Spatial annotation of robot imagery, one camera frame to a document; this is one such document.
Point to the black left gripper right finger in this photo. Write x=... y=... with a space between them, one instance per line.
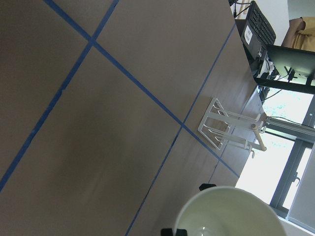
x=206 y=186

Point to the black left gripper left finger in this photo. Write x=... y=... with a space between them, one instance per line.
x=170 y=232

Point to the pale green plastic cup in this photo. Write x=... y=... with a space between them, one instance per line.
x=228 y=211

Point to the black monitor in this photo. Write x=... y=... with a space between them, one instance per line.
x=298 y=66

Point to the black keyboard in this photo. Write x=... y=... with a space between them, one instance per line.
x=257 y=34

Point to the person in yellow shirt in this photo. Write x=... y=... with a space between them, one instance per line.
x=300 y=34

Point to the white wire cup rack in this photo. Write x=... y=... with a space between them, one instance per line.
x=217 y=125

